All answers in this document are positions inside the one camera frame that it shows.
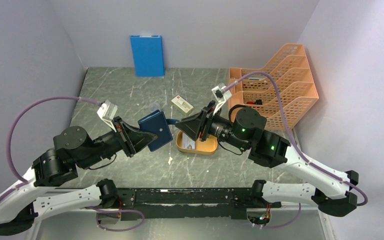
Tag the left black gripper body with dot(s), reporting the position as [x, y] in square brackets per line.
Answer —
[125, 141]

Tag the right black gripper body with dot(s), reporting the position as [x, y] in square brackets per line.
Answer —
[207, 115]

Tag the blue leather card holder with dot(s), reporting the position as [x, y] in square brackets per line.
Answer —
[157, 123]

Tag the orange oval tray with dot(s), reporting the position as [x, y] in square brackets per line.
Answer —
[208, 147]

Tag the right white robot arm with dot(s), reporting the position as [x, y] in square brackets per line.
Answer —
[324, 187]

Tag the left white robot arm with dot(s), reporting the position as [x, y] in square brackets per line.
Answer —
[25, 203]

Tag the stack of grey VIP cards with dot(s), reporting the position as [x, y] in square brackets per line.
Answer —
[189, 144]

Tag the small green white box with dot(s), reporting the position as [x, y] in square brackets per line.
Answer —
[182, 105]

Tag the small clear plastic cup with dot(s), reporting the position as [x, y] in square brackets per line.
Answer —
[154, 106]

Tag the red black item in organizer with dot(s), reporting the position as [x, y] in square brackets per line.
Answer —
[256, 102]

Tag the blue rectangular box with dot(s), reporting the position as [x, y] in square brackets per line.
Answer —
[147, 53]

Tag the orange mesh file organizer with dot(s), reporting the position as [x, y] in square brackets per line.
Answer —
[285, 84]

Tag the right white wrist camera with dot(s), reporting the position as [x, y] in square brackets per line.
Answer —
[222, 95]

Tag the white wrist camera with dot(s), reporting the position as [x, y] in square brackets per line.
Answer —
[222, 95]
[107, 112]

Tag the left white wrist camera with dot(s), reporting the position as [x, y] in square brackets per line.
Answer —
[107, 112]

